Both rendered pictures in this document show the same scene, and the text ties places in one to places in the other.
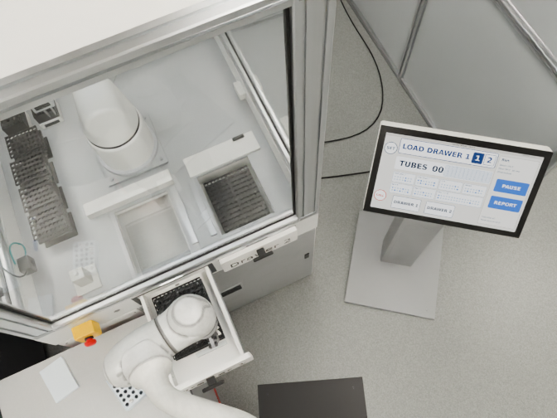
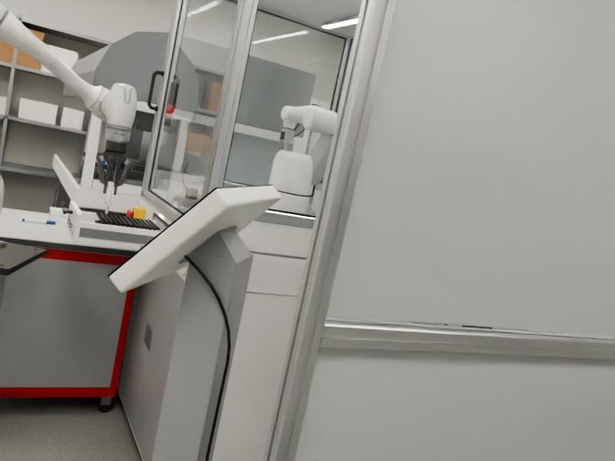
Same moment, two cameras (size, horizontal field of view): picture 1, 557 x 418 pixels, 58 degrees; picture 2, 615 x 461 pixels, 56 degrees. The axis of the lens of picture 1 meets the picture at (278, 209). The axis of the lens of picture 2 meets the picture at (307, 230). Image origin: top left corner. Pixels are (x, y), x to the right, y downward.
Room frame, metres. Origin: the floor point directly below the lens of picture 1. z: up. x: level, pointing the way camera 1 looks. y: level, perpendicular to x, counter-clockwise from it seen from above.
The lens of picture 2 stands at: (0.60, -2.04, 1.30)
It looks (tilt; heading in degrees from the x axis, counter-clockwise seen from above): 7 degrees down; 80
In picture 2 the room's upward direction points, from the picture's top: 12 degrees clockwise
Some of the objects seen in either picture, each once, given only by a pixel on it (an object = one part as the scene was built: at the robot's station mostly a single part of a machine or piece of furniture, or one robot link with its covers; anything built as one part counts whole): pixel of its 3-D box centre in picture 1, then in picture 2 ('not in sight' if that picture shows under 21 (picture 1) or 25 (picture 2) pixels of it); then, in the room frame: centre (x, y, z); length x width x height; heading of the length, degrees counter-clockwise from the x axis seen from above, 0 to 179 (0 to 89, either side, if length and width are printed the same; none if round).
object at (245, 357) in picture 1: (210, 375); (73, 220); (0.11, 0.28, 0.87); 0.29 x 0.02 x 0.11; 108
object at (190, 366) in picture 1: (188, 316); (128, 230); (0.31, 0.35, 0.86); 0.40 x 0.26 x 0.06; 18
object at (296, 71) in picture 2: not in sight; (355, 102); (1.04, 0.03, 1.52); 0.87 x 0.01 x 0.86; 18
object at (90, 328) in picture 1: (87, 332); (137, 215); (0.30, 0.69, 0.88); 0.07 x 0.05 x 0.07; 108
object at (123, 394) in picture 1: (128, 387); not in sight; (0.11, 0.59, 0.78); 0.12 x 0.08 x 0.04; 35
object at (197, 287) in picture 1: (189, 318); (126, 228); (0.30, 0.35, 0.87); 0.22 x 0.18 x 0.06; 18
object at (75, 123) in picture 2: not in sight; (158, 149); (0.21, 2.12, 1.13); 1.78 x 1.14 x 0.45; 108
